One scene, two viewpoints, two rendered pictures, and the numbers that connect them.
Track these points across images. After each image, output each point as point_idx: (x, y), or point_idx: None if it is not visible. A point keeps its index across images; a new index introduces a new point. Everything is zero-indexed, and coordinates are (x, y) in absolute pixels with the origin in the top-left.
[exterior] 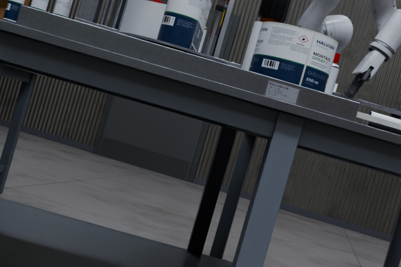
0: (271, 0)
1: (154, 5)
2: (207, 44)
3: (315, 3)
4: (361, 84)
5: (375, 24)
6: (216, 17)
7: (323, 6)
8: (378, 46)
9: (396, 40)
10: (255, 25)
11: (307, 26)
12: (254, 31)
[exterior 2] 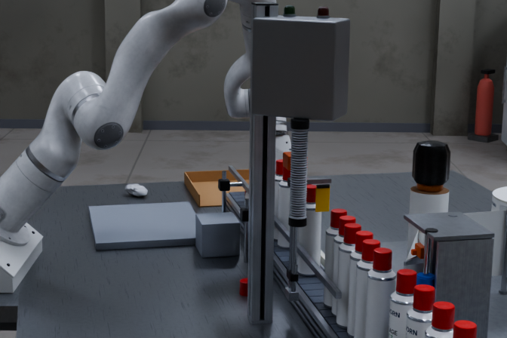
0: (449, 162)
1: (413, 245)
2: (296, 245)
3: (136, 81)
4: None
5: (234, 94)
6: (274, 197)
7: (146, 82)
8: (286, 128)
9: None
10: (444, 198)
11: (128, 120)
12: (444, 206)
